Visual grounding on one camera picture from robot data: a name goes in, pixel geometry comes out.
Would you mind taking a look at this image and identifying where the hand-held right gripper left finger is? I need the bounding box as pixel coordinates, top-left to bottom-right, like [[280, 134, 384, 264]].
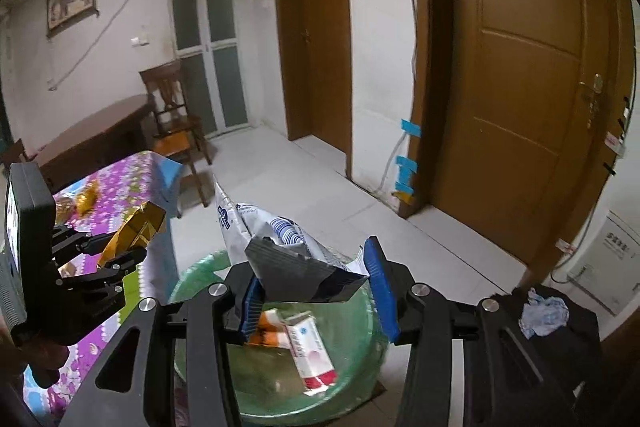
[[57, 264, 266, 427]]

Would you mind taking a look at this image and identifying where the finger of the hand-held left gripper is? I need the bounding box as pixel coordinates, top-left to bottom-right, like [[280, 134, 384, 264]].
[[50, 224, 111, 260], [54, 246, 149, 324]]

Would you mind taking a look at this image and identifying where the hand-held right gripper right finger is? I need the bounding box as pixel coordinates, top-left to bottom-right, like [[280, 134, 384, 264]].
[[362, 236, 588, 427]]

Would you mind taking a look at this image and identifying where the orange white small box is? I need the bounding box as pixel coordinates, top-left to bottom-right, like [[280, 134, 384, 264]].
[[248, 309, 293, 350]]

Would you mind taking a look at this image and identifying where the gold foil wrapper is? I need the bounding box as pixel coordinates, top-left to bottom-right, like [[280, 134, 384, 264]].
[[96, 201, 167, 269]]

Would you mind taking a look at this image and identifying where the white blue snack bag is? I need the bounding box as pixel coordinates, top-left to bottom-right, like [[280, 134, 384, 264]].
[[213, 174, 373, 305]]

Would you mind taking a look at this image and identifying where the white pink medicine box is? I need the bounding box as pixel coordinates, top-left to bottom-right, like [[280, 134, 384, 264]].
[[282, 314, 337, 397]]

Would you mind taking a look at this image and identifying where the green plastic basin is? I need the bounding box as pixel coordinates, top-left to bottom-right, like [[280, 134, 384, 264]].
[[167, 249, 391, 427]]

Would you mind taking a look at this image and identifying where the person's left hand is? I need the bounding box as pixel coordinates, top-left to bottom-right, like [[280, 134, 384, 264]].
[[14, 333, 69, 390]]

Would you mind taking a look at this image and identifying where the orange cellophane wrapper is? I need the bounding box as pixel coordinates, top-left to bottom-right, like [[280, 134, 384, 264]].
[[74, 184, 103, 214]]

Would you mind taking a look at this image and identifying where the wooden chair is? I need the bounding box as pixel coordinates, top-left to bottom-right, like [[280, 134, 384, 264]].
[[138, 59, 213, 208], [0, 138, 31, 180]]

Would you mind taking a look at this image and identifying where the floral striped tablecloth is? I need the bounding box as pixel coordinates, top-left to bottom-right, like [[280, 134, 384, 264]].
[[20, 151, 183, 427]]

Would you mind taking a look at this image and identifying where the dark wooden table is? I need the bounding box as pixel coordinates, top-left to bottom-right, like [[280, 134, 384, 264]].
[[30, 94, 156, 192]]

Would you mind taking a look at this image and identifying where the crumpled blue white rag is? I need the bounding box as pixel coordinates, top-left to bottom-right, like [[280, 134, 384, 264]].
[[519, 288, 571, 339]]

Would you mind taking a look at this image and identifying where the glass double door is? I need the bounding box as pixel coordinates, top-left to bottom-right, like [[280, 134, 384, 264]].
[[166, 0, 251, 138]]

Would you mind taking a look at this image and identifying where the white appliance box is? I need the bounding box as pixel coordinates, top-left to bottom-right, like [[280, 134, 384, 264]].
[[565, 209, 640, 318]]

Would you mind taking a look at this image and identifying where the wide brown panelled door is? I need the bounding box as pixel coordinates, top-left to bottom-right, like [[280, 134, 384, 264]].
[[407, 0, 636, 278]]

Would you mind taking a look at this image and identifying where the narrow brown wooden door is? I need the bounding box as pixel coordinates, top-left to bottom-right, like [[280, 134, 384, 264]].
[[270, 0, 353, 158]]

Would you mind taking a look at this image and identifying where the framed wall picture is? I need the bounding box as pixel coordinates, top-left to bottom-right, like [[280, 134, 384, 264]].
[[46, 0, 99, 38]]

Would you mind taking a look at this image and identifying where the door frame sticker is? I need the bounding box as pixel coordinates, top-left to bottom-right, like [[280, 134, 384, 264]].
[[602, 131, 627, 156]]

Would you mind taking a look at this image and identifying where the brass door handle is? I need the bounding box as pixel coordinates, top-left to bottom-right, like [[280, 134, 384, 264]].
[[577, 74, 606, 130]]

